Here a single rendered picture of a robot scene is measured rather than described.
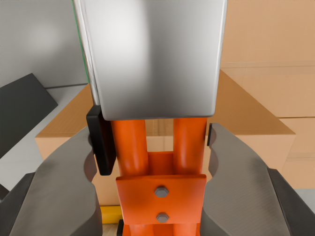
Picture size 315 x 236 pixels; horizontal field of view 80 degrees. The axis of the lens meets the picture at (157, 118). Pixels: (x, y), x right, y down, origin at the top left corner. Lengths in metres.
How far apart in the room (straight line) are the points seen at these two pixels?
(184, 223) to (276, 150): 0.22
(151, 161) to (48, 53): 1.25
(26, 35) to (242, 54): 1.16
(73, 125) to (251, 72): 0.59
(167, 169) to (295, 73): 0.70
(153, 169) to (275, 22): 0.64
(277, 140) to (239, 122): 0.06
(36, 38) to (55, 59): 0.14
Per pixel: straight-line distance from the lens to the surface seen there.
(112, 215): 0.39
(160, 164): 0.16
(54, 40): 1.33
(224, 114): 0.37
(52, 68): 1.38
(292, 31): 0.76
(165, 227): 0.22
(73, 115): 0.38
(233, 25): 0.68
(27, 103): 1.29
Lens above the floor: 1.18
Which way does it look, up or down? 61 degrees down
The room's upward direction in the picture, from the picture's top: 180 degrees clockwise
